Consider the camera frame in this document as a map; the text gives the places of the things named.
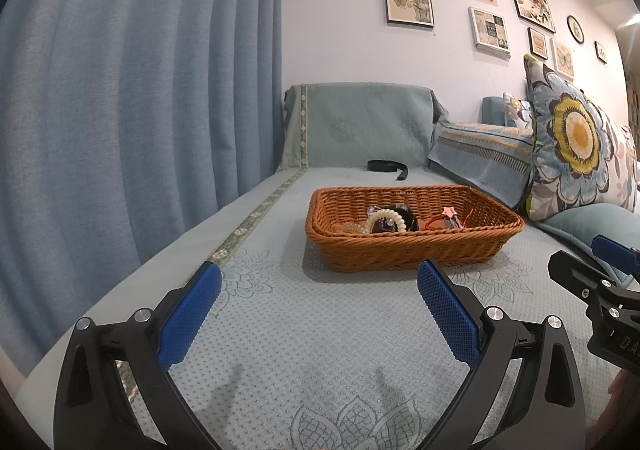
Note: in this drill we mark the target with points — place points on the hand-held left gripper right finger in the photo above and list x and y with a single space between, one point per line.
450 315

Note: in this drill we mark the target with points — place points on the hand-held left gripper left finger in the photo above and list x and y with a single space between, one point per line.
192 310

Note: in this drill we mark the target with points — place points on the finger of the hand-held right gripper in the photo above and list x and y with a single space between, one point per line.
617 254
580 275

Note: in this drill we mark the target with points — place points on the brown wicker basket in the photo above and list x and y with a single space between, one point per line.
400 250

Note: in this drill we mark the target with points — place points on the person's right hand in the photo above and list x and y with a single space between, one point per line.
620 385

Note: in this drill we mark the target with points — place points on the teal cushion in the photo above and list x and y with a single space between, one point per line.
580 230

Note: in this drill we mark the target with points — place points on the pale floral cushion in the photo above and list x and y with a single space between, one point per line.
625 164

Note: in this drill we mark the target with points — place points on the clear plastic packet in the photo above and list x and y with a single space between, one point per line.
454 224

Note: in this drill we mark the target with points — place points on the large sunflower print cushion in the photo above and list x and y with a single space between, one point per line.
575 139

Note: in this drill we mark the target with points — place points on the blue striped cushion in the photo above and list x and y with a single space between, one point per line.
480 154

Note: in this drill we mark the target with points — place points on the small floral cushion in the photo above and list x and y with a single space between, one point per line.
517 110

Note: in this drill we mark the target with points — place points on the grey-green sofa armrest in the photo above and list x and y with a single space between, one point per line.
360 124

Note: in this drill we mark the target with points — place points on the blue curtain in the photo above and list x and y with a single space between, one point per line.
125 104

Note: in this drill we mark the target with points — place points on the pale butterfly picture frame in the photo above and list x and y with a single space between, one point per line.
563 58

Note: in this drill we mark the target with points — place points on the tiny black picture frame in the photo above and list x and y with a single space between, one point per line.
600 51

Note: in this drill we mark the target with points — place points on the small brown picture frame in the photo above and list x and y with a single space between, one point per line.
538 43

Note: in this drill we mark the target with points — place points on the white picture frame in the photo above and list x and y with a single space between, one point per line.
490 29

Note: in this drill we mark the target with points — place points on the floral painting black frame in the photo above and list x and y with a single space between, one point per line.
531 2

